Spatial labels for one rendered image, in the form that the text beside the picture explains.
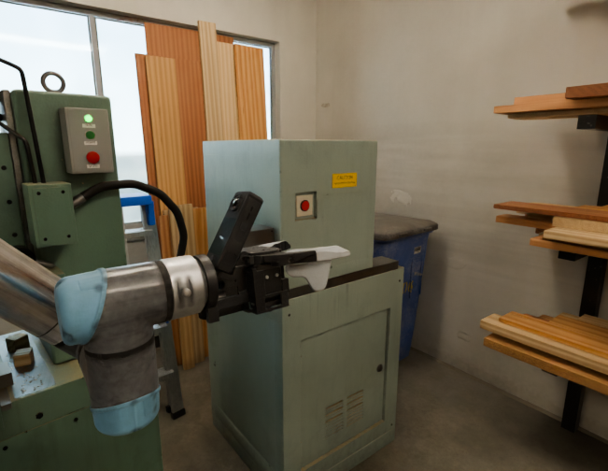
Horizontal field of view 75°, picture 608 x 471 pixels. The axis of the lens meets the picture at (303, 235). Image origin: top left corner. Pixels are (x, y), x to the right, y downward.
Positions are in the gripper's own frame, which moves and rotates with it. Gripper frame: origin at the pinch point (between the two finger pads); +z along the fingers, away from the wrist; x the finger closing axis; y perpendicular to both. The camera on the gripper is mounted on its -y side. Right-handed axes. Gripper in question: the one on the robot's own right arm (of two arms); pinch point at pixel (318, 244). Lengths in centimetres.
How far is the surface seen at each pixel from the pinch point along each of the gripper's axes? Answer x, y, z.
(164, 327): -151, 54, 17
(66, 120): -64, -30, -24
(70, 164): -66, -20, -24
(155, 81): -197, -80, 42
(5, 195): -75, -13, -38
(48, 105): -69, -35, -27
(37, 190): -63, -14, -32
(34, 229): -64, -5, -34
